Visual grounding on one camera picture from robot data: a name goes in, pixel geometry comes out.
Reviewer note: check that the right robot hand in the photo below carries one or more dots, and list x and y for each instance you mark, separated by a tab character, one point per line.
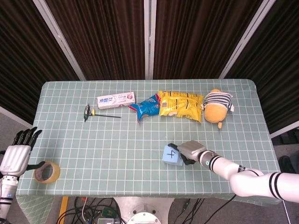
190	151

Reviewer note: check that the yellow tape roll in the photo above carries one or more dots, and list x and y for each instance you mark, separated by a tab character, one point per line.
46	172

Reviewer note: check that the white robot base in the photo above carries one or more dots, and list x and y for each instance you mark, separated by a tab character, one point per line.
146	212

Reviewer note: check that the yellow striped plush toy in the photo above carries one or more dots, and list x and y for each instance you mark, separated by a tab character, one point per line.
216	108

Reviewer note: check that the white toothpaste box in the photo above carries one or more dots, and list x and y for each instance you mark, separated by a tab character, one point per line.
116	100

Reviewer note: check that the green checkered tablecloth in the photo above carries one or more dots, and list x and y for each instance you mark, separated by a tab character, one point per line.
116	144

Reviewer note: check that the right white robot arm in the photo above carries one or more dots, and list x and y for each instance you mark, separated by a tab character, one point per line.
245	173

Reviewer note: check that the green circuit board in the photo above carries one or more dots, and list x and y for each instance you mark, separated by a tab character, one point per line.
109	212

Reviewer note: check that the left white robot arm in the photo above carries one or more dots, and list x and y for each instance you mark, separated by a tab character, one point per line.
6	196

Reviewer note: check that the blue numbered cube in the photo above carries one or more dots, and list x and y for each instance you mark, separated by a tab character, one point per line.
171	156

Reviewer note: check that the yellow chip bag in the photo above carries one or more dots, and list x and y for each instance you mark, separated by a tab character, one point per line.
180	105

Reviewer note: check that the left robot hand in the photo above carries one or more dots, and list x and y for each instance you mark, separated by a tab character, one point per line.
15	159

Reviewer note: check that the blue snack bag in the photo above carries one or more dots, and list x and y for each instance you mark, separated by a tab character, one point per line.
147	108

